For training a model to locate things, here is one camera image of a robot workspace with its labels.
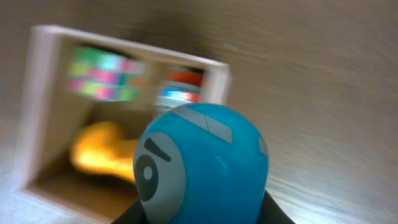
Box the colourful puzzle cube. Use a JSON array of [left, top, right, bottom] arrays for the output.
[[68, 45, 144, 101]]

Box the yellow toy dog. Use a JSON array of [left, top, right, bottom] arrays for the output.
[[70, 121, 139, 183]]

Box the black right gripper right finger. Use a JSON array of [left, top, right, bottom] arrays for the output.
[[256, 191, 295, 224]]

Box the blue and white ball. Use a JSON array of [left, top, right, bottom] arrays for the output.
[[133, 103, 269, 224]]

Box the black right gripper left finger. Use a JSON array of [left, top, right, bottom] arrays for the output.
[[111, 199, 146, 224]]

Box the beige cardboard box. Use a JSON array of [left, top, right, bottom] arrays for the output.
[[16, 25, 231, 223]]

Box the red toy fire truck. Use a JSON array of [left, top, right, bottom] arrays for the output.
[[155, 67, 205, 115]]

